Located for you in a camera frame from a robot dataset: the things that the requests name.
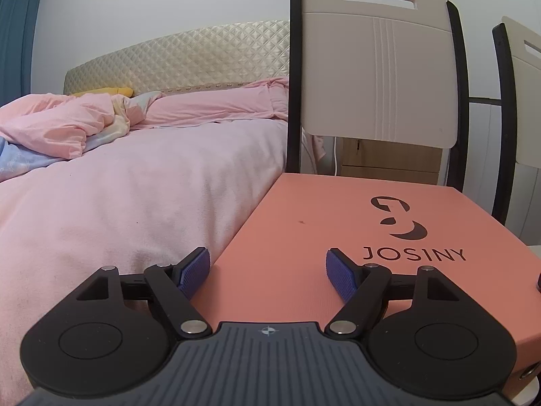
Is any salmon pink box base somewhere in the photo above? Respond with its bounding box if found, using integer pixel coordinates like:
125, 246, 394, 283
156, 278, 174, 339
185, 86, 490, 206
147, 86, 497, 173
503, 338, 541, 400

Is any left beige folding chair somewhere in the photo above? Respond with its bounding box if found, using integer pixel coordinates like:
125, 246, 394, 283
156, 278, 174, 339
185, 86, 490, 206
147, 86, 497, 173
285, 0, 541, 406

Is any pink crumpled duvet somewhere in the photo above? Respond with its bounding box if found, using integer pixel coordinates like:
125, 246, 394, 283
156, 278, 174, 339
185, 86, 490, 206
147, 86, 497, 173
1, 92, 162, 181

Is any right beige folding chair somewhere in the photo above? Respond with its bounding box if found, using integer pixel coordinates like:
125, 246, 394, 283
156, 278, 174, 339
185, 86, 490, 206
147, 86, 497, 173
492, 17, 540, 246

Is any blue curtain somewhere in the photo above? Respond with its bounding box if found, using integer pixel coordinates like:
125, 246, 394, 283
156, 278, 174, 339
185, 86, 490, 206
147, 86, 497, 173
0, 0, 40, 106

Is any beige folding chair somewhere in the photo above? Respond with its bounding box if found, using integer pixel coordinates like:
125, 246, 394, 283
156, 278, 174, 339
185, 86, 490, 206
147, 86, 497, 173
285, 0, 541, 406
492, 17, 540, 246

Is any beige quilted headboard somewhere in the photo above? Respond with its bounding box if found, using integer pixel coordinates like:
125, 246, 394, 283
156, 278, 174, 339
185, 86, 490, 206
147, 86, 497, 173
63, 20, 290, 95

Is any bed with pink sheet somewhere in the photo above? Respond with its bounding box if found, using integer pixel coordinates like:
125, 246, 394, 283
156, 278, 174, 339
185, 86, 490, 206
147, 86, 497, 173
1, 119, 287, 405

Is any salmon pink box lid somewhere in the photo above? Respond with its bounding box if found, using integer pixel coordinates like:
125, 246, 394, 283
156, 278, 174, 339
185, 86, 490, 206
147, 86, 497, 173
193, 174, 540, 375

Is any pink pillow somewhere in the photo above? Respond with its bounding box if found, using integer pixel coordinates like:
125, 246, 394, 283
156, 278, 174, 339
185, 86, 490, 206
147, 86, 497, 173
135, 78, 289, 129

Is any yellow plush on bed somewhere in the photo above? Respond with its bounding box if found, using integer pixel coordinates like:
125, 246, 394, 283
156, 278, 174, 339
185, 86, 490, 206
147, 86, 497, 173
73, 87, 134, 98

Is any wooden nightstand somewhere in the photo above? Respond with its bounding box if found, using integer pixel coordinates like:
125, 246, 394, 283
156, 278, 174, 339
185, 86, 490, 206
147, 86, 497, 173
338, 138, 443, 184

